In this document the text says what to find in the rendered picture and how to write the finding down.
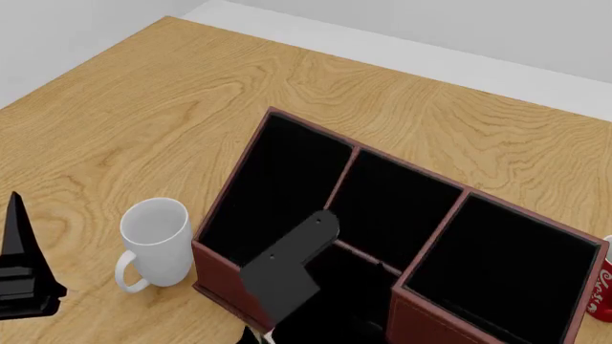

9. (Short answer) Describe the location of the white ceramic mug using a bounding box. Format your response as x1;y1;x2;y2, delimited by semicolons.
114;196;195;294

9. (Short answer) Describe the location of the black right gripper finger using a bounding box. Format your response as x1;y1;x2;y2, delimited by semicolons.
240;209;341;275

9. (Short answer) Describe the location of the red cola can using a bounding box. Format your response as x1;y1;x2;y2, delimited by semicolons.
585;234;612;323

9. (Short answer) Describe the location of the black book with white pages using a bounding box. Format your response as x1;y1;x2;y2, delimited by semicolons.
240;324;277;344

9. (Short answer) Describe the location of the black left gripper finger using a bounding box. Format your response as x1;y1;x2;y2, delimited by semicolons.
0;190;67;299

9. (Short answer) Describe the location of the brown leather compartment caddy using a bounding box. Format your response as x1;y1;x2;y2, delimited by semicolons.
190;106;611;344

